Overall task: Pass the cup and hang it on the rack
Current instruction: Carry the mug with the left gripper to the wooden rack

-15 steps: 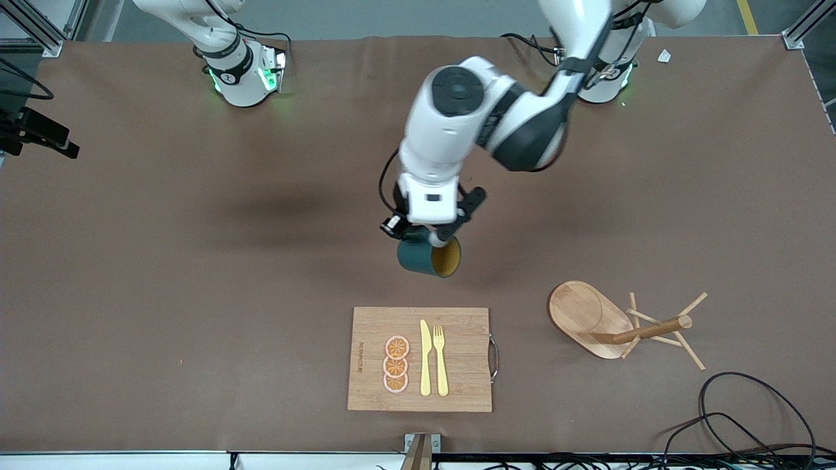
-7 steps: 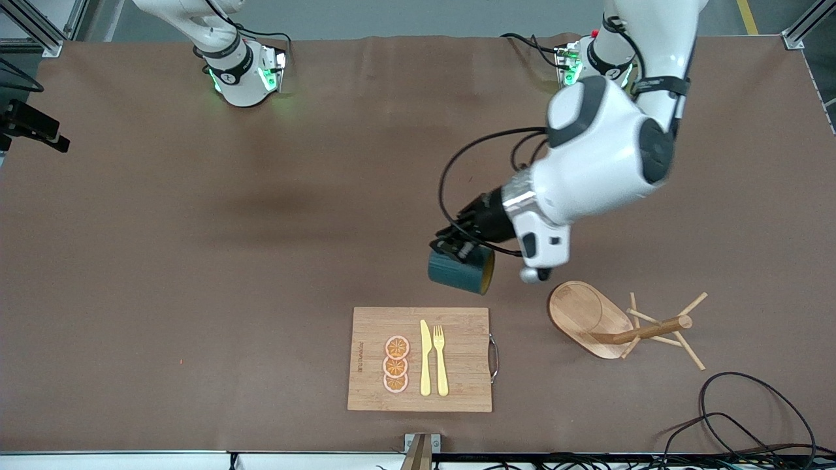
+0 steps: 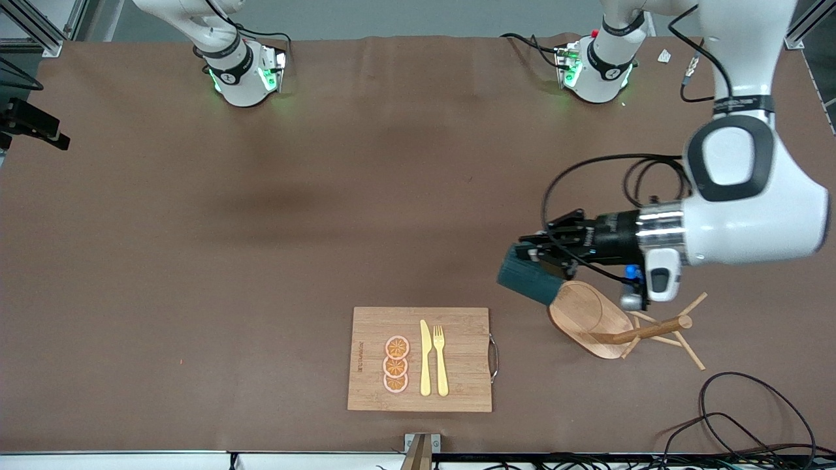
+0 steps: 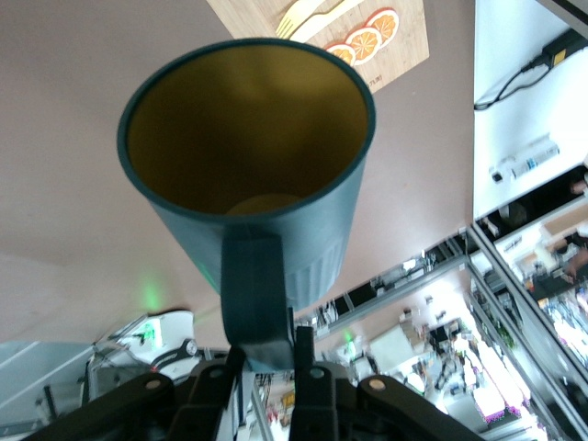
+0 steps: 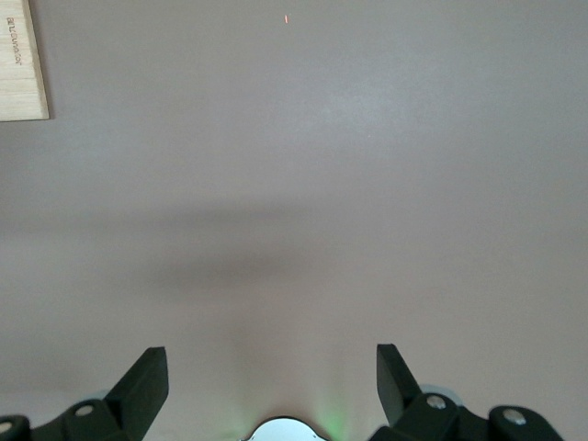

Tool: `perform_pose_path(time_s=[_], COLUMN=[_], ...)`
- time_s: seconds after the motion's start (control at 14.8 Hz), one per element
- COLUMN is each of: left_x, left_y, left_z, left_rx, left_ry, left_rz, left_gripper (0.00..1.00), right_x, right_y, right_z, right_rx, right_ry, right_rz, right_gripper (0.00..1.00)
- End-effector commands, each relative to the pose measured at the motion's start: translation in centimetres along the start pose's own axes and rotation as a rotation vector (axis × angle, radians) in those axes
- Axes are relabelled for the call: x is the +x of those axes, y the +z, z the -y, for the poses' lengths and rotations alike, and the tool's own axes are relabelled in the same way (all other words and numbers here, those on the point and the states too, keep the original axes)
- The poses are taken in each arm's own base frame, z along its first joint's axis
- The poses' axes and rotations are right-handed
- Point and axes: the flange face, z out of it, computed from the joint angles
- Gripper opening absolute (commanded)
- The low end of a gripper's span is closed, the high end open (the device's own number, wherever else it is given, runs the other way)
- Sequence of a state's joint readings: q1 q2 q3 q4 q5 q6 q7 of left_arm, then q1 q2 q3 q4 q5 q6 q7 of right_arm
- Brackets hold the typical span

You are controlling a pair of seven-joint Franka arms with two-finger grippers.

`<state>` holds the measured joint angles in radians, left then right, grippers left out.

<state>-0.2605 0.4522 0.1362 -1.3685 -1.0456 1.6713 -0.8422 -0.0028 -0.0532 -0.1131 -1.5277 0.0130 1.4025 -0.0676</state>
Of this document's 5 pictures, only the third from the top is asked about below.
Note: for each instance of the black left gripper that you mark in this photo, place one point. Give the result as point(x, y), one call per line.
point(612, 237)

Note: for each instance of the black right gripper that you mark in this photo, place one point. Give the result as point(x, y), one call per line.
point(31, 119)

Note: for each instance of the dark green ribbed cup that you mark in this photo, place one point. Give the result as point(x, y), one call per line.
point(529, 284)

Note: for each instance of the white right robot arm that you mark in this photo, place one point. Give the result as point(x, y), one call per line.
point(238, 78)

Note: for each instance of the wooden cup rack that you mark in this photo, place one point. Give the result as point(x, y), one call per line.
point(588, 326)

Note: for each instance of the wooden cutting board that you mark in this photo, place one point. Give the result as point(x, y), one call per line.
point(457, 326)

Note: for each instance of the yellow plastic fork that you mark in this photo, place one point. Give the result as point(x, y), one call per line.
point(442, 372)

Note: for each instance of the yellow plastic knife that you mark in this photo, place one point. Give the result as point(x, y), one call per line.
point(425, 365)

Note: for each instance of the toy orange slice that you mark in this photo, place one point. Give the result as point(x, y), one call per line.
point(397, 346)
point(395, 367)
point(395, 384)

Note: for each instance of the small white paper scrap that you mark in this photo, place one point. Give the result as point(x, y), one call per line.
point(664, 56)

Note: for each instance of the aluminium frame profile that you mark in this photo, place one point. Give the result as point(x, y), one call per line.
point(49, 46)
point(802, 32)

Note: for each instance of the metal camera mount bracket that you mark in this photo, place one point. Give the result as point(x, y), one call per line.
point(421, 450)

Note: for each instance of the white table edge rail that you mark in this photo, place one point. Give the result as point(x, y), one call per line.
point(130, 462)

